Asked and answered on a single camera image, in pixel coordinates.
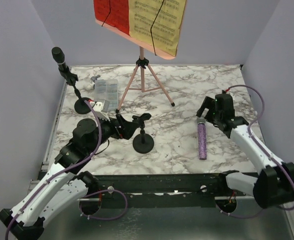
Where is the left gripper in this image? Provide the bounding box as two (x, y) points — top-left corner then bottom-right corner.
(87, 111), (139, 154)

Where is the purple glitter microphone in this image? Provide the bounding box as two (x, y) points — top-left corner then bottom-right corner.
(197, 117), (207, 160)

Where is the black microphone stand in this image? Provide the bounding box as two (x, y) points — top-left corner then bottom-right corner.
(132, 113), (154, 154)
(58, 64), (90, 115)

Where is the yellow sheet music page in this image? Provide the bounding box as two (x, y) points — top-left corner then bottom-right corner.
(129, 0), (187, 60)

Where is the pink music stand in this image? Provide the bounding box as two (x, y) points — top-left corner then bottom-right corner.
(93, 0), (187, 113)

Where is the black microphone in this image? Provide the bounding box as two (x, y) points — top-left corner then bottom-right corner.
(51, 46), (68, 72)

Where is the red sheet music page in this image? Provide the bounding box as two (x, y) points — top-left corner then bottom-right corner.
(93, 0), (129, 35)

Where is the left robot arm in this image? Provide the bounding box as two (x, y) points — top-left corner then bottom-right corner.
(0, 112), (144, 240)

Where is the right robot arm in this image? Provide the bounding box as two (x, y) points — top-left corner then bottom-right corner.
(196, 93), (294, 209)

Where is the clear plastic parts box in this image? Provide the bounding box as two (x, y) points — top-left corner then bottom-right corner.
(93, 79), (119, 111)

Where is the white and grey small fitting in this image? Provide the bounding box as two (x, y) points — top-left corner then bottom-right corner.
(85, 75), (101, 91)

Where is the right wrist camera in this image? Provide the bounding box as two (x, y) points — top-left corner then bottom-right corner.
(222, 88), (233, 96)

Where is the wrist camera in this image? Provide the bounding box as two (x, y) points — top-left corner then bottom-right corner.
(222, 88), (233, 96)
(89, 99), (110, 121)

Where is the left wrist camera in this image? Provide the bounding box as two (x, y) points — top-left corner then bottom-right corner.
(89, 99), (110, 121)

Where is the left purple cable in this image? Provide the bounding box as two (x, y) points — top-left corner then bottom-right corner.
(5, 99), (129, 240)

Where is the aluminium frame rail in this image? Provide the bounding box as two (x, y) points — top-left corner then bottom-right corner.
(26, 172), (291, 210)

